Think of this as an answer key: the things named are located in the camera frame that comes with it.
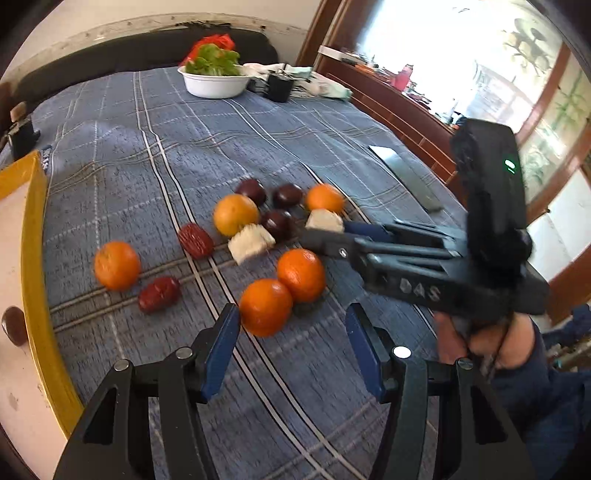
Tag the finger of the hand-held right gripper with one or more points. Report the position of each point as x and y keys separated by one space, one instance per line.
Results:
x=332 y=244
x=369 y=229

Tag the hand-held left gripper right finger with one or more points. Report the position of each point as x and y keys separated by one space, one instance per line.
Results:
x=364 y=346

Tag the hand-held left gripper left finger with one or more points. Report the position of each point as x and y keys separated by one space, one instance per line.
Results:
x=221 y=350

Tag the white cube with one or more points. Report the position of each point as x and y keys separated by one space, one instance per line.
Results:
x=324 y=220
x=251 y=244

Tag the dark purple plum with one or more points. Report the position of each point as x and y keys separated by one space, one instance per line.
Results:
x=250 y=191
x=287 y=195
x=276 y=225

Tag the red date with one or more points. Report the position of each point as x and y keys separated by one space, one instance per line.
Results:
x=195 y=240
x=13 y=326
x=159 y=294

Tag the yellow rimmed white tray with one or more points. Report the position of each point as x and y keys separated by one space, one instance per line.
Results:
x=32 y=258

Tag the person's right forearm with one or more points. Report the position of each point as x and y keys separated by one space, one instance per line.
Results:
x=554 y=406

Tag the person's right hand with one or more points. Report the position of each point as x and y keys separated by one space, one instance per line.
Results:
x=508 y=344

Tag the grey flat knife blade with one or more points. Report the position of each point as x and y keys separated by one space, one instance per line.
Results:
x=406 y=177

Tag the yellowish orange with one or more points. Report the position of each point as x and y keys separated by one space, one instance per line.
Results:
x=235 y=214

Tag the wooden side cabinet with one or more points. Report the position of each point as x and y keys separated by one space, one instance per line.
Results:
x=401 y=115

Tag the white cloth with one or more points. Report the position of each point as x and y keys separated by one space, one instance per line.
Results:
x=323 y=85

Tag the bright window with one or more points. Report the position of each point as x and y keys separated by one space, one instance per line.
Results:
x=438 y=41

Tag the black cup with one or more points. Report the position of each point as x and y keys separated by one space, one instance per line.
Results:
x=279 y=87

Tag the white bowl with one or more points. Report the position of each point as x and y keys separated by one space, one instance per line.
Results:
x=214 y=85

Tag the blue plaid blanket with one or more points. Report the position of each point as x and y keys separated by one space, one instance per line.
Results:
x=138 y=152

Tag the green leafy vegetable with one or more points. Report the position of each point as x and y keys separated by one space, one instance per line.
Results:
x=214 y=60

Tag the black headboard cushion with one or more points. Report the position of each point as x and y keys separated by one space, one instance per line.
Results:
x=92 y=60

